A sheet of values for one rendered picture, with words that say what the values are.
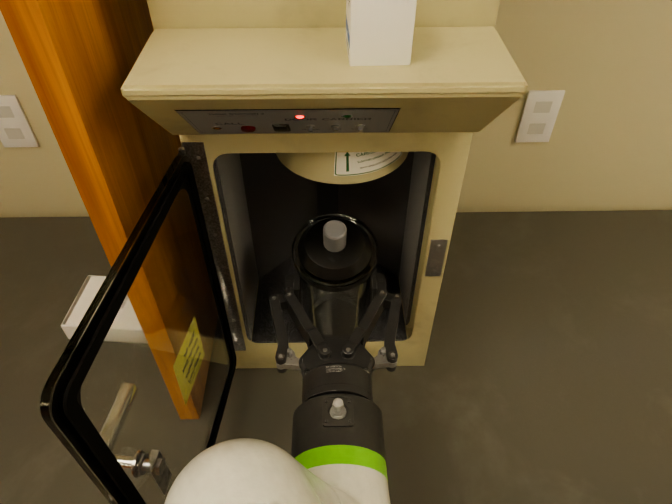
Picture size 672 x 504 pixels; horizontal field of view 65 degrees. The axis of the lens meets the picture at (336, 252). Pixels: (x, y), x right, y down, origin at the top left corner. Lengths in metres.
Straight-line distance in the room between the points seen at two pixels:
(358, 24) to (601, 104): 0.81
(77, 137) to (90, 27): 0.10
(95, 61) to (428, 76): 0.30
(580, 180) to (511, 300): 0.36
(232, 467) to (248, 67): 0.30
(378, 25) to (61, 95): 0.27
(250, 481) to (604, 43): 0.97
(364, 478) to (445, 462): 0.36
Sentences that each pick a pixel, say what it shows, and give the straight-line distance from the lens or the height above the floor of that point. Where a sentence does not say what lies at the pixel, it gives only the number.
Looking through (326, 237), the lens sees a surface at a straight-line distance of 0.62.
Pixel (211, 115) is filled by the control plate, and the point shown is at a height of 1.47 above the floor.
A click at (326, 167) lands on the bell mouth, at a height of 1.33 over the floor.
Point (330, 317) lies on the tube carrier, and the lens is 0.73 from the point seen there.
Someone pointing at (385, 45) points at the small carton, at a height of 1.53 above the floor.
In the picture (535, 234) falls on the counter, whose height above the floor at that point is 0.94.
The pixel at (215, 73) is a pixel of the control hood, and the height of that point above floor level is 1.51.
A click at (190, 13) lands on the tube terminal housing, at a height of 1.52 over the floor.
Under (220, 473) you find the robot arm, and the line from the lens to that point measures 0.38.
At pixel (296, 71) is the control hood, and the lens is 0.45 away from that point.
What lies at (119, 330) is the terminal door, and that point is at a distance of 0.49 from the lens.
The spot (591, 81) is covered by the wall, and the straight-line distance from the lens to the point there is 1.16.
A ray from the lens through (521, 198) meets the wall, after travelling 1.28.
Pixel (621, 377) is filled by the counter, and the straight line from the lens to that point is 1.02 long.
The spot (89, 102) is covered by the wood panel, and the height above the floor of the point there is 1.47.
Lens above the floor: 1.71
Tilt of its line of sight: 45 degrees down
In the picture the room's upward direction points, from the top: straight up
